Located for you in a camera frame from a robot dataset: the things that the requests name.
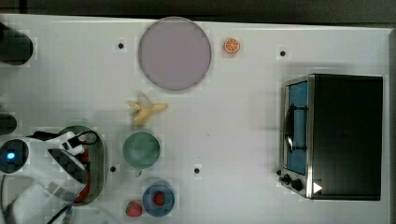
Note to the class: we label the green cup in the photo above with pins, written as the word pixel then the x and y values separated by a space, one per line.
pixel 141 150

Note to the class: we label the orange slice toy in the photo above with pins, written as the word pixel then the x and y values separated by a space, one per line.
pixel 231 45

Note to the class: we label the green oval strainer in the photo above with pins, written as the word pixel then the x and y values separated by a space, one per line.
pixel 97 150

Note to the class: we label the peeled banana toy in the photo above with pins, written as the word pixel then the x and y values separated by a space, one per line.
pixel 144 109

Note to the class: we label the blue bowl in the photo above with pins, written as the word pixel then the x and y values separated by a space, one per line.
pixel 150 207

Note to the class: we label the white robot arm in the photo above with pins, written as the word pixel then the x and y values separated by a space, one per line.
pixel 58 178

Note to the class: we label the red ketchup bottle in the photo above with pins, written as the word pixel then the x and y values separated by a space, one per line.
pixel 85 160

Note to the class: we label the small black cylinder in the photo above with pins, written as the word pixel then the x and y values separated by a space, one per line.
pixel 8 124

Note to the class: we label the silver toaster oven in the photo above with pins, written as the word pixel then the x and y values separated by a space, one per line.
pixel 332 137

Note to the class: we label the strawberry in blue bowl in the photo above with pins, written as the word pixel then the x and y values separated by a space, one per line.
pixel 159 199

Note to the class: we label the large black cylinder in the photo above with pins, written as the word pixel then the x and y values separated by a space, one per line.
pixel 16 48

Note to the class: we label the lilac round plate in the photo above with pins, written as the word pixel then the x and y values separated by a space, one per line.
pixel 174 53

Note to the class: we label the strawberry toy on table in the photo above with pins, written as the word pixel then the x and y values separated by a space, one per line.
pixel 134 209

